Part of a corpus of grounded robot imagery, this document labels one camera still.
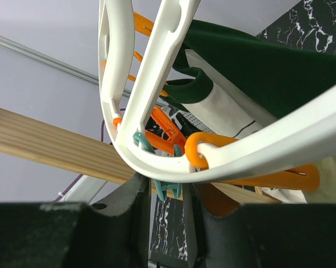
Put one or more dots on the teal clothespin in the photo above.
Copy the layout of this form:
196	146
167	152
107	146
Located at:
140	155

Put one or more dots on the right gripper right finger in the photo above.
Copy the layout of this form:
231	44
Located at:
222	233

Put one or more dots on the green garment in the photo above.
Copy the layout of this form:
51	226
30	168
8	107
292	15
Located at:
277	78

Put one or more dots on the white round clip hanger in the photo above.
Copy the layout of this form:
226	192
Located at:
295	140

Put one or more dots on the white perforated plastic basket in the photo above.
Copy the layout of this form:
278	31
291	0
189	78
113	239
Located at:
192	119

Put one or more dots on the cream sock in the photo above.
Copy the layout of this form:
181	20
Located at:
326	192

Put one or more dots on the wooden hanging rack frame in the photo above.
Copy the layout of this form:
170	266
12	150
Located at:
33	140

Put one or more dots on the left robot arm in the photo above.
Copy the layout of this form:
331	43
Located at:
82	189

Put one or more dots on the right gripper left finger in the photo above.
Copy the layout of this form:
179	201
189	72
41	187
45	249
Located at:
68	234

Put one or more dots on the white printed t-shirt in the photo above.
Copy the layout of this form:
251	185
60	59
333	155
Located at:
226	110

